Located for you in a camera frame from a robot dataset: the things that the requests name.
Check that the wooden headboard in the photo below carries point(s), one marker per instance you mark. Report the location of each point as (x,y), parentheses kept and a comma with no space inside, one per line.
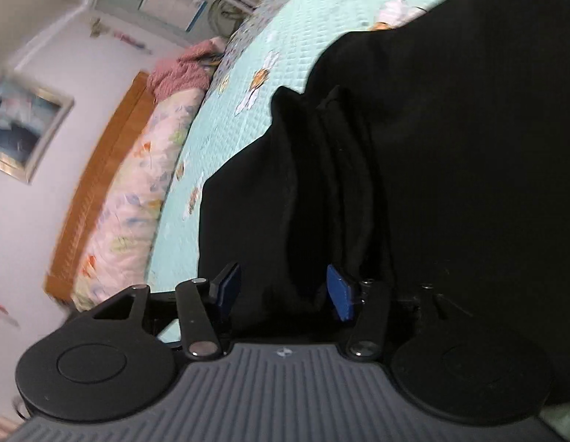
(105,170)

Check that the floral bed sheet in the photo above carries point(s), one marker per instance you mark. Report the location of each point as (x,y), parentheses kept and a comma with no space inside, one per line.
(253,32)

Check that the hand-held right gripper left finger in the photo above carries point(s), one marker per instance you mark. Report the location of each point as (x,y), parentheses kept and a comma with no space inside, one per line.
(227,287)

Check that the pink knit cloth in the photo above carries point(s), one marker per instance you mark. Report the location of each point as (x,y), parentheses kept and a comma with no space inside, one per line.
(183,71)

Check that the pastel floral duvet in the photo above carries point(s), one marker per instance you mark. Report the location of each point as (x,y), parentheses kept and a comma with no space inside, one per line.
(142,184)

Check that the wall hanging ornament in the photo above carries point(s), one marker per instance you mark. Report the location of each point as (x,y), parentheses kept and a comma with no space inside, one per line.
(124,34)

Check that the black pants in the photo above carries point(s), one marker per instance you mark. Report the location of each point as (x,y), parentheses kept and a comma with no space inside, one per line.
(450,147)

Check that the bed with bee quilt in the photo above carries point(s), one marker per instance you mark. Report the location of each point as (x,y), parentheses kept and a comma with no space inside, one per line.
(285,46)

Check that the blue bordered white poster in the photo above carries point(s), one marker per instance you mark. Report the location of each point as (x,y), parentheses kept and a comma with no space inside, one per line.
(172,4)

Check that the framed picture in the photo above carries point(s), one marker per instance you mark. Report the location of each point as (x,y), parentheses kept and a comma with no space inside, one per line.
(22,124)

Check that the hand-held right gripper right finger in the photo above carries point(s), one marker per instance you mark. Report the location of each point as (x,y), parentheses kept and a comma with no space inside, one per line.
(340,292)

